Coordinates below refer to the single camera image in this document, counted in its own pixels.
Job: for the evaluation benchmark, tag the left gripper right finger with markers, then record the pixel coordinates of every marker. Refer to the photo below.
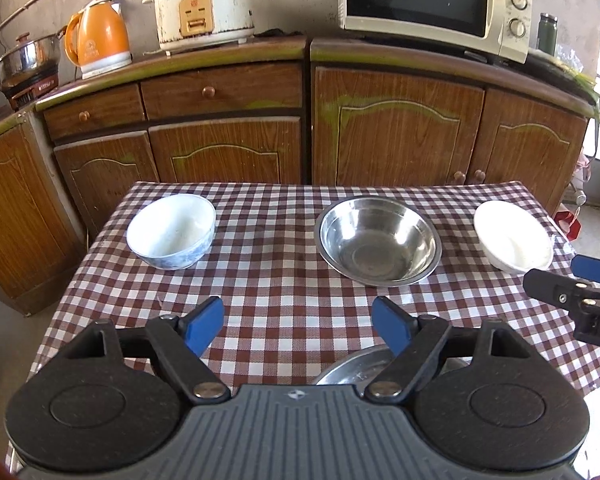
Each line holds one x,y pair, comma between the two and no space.
481,397

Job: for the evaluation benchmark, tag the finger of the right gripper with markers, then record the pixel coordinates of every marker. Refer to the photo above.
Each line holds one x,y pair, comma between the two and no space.
586,267
577,297

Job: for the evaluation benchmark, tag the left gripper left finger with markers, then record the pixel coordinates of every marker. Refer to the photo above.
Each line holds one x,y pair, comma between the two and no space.
112,396

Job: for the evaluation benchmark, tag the white plate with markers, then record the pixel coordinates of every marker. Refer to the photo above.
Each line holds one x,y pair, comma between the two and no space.
512,239

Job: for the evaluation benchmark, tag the small steel plate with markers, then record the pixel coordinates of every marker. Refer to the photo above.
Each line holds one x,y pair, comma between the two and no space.
358,368

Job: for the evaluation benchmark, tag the white blue patterned bowl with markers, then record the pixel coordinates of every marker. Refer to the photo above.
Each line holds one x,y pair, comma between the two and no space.
173,233

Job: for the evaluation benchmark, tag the large stainless steel bowl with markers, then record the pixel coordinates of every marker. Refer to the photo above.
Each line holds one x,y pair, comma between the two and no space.
377,241

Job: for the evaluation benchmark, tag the green onion stalk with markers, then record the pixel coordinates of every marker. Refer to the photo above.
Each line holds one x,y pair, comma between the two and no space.
579,86

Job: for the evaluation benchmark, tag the red white checkered tablecloth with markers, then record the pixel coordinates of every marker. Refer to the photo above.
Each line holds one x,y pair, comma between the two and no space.
288,315

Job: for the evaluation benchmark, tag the wooden cabinet left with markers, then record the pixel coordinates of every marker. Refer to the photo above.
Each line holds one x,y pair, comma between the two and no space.
42,240

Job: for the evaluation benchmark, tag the wooden kitchen cabinet right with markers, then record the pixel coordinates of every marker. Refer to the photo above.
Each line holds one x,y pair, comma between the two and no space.
389,116

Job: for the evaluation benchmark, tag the dark green thermos bottle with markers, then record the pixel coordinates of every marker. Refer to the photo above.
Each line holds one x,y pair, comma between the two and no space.
547,33

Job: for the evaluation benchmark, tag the cream microwave oven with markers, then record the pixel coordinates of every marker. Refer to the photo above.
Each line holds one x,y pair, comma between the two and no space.
497,27

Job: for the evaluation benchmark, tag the wooden drawer cabinet middle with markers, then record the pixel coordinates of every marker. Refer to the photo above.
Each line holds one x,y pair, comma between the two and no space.
227,114

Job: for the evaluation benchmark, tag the red induction cooker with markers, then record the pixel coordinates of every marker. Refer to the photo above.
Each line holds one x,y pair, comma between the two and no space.
30,90

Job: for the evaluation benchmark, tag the steel wok pot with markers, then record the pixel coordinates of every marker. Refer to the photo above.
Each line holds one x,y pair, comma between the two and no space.
30,58

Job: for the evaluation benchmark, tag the orange electric kettle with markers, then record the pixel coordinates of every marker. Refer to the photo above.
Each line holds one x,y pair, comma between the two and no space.
96,40

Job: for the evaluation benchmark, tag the white rice cooker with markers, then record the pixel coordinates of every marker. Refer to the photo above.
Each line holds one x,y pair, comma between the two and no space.
184,25

